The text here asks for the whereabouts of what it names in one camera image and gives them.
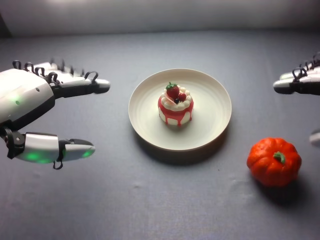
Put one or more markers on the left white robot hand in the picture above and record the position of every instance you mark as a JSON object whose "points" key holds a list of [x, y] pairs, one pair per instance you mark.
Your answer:
{"points": [[27, 92]]}

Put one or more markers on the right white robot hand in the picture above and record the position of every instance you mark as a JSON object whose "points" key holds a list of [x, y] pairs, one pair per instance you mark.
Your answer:
{"points": [[300, 83]]}

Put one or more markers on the toy strawberry cake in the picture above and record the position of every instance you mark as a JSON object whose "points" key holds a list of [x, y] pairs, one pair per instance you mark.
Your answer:
{"points": [[176, 110]]}

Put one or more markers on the orange toy pumpkin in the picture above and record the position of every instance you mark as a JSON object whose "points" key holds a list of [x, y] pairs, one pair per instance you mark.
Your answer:
{"points": [[270, 162]]}

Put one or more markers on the round cream plate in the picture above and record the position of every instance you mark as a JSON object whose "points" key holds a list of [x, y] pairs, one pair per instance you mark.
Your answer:
{"points": [[205, 120]]}

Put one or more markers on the grey table cloth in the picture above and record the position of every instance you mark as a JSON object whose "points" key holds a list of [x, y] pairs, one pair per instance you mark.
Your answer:
{"points": [[150, 200]]}

